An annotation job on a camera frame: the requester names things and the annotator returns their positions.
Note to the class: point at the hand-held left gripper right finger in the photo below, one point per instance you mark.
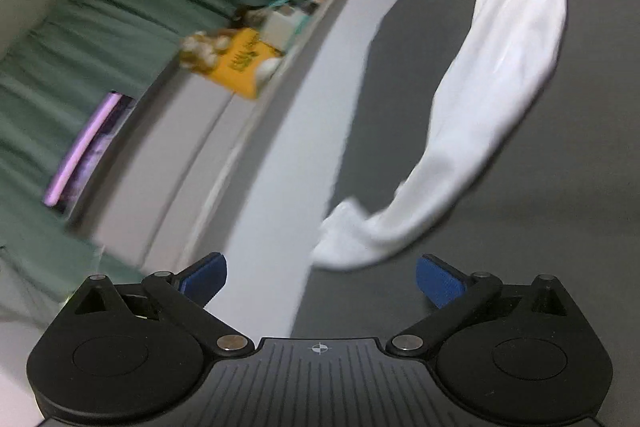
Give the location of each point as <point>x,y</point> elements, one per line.
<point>440,279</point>

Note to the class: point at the grey storage box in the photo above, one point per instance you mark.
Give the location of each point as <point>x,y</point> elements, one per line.
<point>165,167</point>

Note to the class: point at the yellow plush toy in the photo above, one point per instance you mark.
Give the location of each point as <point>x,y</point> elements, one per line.
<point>202,49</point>

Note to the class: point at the monitor screen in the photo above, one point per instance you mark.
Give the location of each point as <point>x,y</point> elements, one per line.
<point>87,147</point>

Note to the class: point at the white teal box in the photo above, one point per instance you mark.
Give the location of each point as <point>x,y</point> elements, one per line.
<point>282,24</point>

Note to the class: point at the yellow cardboard box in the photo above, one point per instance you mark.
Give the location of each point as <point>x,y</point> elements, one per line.
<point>242,62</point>

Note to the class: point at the white long-sleeve shirt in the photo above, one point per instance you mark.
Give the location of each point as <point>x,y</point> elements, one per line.
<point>500,72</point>

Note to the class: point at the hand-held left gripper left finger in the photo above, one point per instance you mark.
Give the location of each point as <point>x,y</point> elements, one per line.
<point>205,279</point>

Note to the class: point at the white computer mouse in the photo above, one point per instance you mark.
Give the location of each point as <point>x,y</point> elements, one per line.
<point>267,71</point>

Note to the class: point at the grey window ledge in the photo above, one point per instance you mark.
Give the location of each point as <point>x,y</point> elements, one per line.
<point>245,142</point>

